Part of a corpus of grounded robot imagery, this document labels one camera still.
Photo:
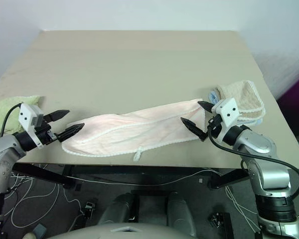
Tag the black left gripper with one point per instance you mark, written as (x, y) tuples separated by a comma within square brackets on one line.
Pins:
[(46, 134)]

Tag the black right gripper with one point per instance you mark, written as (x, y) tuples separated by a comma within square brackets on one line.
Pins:
[(216, 128)]

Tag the pink towel with white trim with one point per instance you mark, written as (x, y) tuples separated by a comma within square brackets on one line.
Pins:
[(139, 122)]

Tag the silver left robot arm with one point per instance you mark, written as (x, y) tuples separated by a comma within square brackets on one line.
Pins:
[(2, 147)]

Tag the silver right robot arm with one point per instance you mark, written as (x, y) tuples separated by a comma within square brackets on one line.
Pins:
[(259, 144)]

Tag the beige towel with white trim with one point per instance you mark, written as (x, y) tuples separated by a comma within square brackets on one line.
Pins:
[(244, 94)]

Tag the green terry towel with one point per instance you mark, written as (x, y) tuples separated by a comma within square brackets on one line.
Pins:
[(0, 112)]

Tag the grey rounded robot leg cover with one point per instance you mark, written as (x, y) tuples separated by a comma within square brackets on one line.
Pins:
[(119, 211), (182, 211)]

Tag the dark purple panel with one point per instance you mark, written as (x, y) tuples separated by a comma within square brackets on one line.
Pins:
[(296, 89)]

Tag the small grey box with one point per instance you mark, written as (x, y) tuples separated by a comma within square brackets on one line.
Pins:
[(40, 230)]

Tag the grey robot torso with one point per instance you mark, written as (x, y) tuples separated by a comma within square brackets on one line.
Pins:
[(119, 231)]

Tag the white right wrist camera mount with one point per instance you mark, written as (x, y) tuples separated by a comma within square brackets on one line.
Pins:
[(229, 109)]

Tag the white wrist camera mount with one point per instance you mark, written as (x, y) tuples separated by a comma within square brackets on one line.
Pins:
[(27, 117), (229, 109)]

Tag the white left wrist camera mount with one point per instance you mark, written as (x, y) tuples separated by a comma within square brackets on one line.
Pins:
[(27, 117)]

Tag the black table frame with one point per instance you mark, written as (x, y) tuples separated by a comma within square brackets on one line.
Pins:
[(139, 174)]

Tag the black floor bracket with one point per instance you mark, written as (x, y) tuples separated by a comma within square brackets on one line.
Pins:
[(89, 209), (220, 221)]

